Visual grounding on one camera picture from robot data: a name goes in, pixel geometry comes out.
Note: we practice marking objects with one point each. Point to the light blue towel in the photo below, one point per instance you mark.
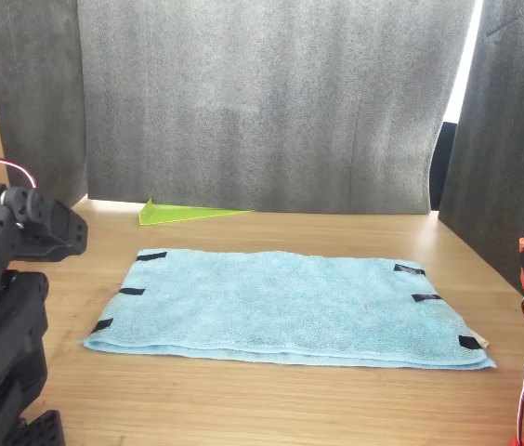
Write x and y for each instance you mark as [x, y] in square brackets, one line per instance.
[280, 306]

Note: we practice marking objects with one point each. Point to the green acrylic sheet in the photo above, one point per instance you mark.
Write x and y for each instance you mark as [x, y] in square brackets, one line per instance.
[174, 214]

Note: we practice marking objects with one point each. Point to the grey felt panel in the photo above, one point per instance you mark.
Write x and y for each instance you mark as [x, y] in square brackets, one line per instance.
[513, 116]
[34, 69]
[266, 102]

